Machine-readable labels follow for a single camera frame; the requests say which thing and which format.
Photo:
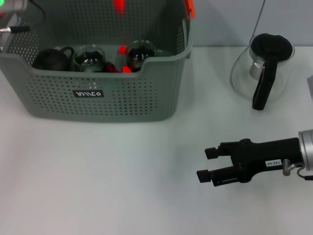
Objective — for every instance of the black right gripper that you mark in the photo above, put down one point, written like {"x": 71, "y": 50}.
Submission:
{"x": 261, "y": 159}

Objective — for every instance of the bright red sloped block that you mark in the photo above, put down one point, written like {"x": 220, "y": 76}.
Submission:
{"x": 126, "y": 70}

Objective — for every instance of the dark red building block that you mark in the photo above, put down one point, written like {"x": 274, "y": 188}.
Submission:
{"x": 113, "y": 68}

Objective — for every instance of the small red building block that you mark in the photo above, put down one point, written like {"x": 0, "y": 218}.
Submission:
{"x": 119, "y": 6}
{"x": 122, "y": 50}

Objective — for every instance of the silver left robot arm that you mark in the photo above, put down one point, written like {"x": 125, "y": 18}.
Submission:
{"x": 12, "y": 4}

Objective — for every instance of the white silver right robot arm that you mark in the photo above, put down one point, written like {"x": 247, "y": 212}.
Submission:
{"x": 306, "y": 150}

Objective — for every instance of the grey-green perforated storage bin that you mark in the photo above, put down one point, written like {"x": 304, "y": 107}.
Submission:
{"x": 122, "y": 98}

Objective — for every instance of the black clay teapot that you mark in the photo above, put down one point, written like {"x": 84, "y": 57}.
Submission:
{"x": 49, "y": 61}

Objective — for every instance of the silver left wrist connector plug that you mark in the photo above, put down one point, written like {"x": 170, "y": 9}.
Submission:
{"x": 5, "y": 30}

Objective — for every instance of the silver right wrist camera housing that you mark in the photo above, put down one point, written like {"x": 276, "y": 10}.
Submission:
{"x": 310, "y": 86}

